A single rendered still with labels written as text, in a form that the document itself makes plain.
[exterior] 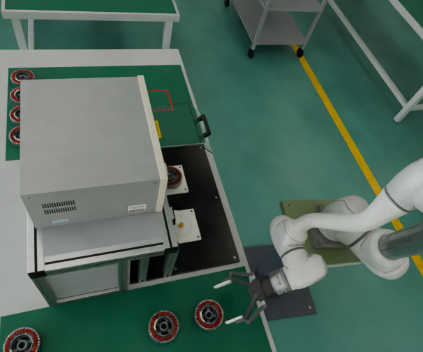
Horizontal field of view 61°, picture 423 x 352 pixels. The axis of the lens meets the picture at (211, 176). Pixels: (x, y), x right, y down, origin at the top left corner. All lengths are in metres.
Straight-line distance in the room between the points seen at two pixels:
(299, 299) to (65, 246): 1.67
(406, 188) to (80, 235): 0.96
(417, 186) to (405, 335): 1.83
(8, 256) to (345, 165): 2.57
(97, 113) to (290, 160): 2.08
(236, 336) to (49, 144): 0.97
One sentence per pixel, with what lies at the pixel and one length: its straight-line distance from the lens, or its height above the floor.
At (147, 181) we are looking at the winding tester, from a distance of 1.04.
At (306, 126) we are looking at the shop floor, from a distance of 3.34.
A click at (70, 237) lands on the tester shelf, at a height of 1.11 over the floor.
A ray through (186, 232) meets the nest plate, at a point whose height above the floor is 0.78.
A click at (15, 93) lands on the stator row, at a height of 0.78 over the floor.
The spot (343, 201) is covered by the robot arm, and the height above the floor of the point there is 1.02.
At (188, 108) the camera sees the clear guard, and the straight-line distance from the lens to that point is 1.59.
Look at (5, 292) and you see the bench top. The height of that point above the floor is 0.75.
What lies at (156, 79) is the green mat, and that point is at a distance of 2.17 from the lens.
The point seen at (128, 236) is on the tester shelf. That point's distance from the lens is 1.18.
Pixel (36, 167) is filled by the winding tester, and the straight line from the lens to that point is 1.09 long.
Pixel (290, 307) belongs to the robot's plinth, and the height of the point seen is 0.02.
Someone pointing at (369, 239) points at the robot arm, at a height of 1.00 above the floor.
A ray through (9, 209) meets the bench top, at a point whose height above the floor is 0.75.
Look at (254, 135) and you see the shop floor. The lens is 3.05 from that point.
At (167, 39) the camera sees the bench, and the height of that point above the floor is 0.53.
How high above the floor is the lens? 2.19
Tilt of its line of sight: 54 degrees down
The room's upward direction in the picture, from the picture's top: 20 degrees clockwise
